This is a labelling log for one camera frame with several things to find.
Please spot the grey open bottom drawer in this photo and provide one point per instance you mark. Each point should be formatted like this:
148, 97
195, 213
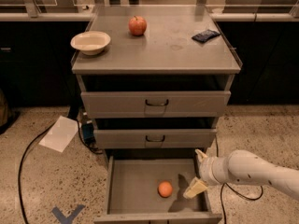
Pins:
133, 198

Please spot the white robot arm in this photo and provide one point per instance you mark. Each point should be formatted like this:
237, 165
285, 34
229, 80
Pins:
242, 167

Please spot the blue power box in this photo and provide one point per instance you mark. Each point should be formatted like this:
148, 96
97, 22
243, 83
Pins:
87, 131

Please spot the white bowl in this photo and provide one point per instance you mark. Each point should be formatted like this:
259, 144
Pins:
91, 42

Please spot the grey middle drawer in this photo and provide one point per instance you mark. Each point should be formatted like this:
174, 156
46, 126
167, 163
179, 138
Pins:
164, 138

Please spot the grey top drawer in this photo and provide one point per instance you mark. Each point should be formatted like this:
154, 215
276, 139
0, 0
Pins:
154, 104

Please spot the grey drawer cabinet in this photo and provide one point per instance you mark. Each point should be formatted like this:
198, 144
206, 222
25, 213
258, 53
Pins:
164, 58

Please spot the orange fruit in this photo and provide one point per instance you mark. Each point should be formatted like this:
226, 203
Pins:
165, 189

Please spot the white paper sheet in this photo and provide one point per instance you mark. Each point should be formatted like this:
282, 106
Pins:
60, 134

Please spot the red apple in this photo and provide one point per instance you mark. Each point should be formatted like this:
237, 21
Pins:
137, 25

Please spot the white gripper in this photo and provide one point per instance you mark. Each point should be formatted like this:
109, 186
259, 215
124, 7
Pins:
206, 169

